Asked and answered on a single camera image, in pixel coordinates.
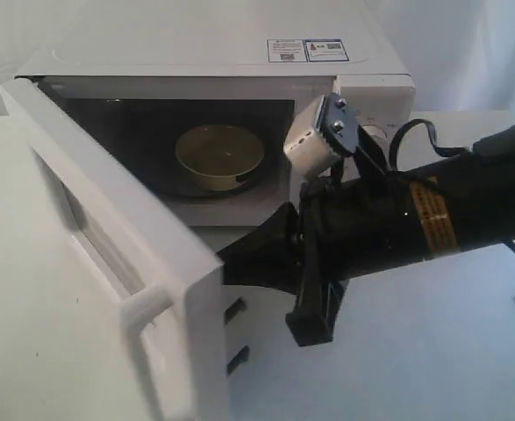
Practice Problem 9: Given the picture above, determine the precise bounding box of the white Midea microwave oven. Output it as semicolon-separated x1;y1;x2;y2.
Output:
3;22;415;227

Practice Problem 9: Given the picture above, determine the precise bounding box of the black and blue cable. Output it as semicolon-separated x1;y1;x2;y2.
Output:
386;118;515;277

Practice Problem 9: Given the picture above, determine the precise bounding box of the cream ceramic bowl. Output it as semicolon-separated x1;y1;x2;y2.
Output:
175;125;266;192

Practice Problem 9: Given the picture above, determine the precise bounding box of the white upper power knob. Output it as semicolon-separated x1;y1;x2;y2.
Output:
362;125;388;143

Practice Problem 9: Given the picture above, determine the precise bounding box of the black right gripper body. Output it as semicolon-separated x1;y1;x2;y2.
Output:
284;177;420;348

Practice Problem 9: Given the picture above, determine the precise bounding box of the white microwave door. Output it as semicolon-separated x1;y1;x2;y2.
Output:
1;79;234;420

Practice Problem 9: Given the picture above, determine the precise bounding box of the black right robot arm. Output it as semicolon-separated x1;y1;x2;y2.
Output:
218;119;515;346

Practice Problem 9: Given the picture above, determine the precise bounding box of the wrist camera on blue bracket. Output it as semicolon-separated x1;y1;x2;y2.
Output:
283;92;359;180

